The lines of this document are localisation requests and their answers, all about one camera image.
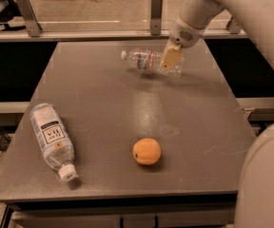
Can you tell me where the grey table base cabinet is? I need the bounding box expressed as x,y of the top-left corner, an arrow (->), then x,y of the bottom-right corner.
8,193 -> 237,228

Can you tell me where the metal bracket post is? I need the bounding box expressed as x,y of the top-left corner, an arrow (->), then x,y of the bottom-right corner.
226,17 -> 242,34
150,0 -> 163,36
15,0 -> 42,37

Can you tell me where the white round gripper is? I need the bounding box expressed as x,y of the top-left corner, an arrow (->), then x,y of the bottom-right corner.
160,15 -> 204,70

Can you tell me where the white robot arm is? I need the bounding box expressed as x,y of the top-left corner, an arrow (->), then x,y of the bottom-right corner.
161,0 -> 274,228

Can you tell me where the white labelled tea bottle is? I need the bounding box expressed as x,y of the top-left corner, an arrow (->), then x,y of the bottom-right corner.
29,104 -> 77,181

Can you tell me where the orange fruit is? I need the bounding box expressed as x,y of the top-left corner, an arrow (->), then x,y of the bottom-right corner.
133,138 -> 162,165

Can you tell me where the right metal bracket post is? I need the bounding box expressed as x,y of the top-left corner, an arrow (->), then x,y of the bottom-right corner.
226,17 -> 242,34

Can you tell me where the middle metal bracket post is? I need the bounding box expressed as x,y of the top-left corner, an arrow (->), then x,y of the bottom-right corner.
150,0 -> 163,36

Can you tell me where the clear ribbed water bottle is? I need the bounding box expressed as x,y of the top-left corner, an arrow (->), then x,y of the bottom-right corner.
121,48 -> 185,77

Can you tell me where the horizontal metal rail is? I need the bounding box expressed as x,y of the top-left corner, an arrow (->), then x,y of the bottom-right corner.
0,28 -> 249,44

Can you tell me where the left metal bracket post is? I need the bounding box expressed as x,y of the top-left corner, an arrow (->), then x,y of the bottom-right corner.
15,0 -> 42,37

